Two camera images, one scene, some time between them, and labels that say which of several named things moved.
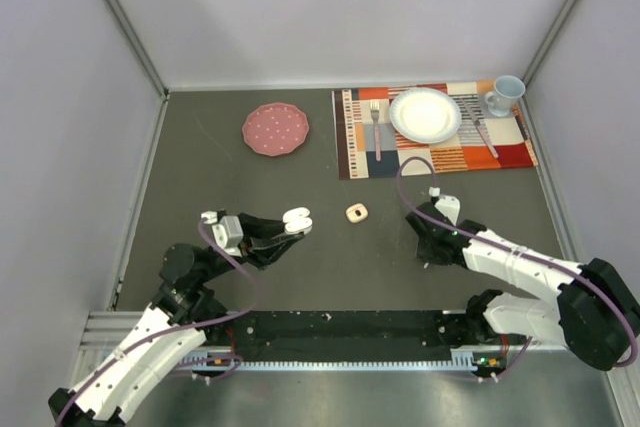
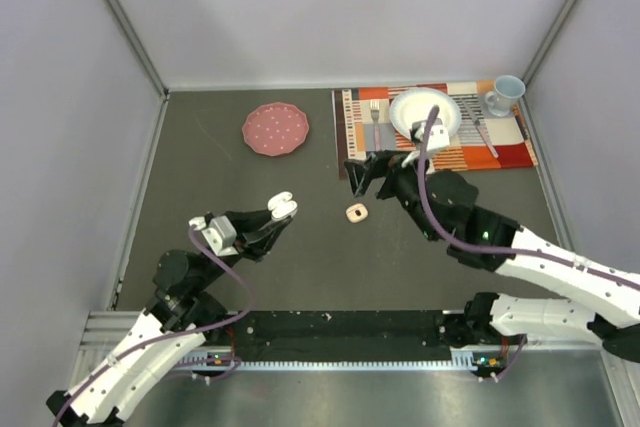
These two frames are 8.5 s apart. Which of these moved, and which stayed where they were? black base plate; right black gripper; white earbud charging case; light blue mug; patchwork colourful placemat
Moved: right black gripper
Stayed: black base plate; white earbud charging case; light blue mug; patchwork colourful placemat
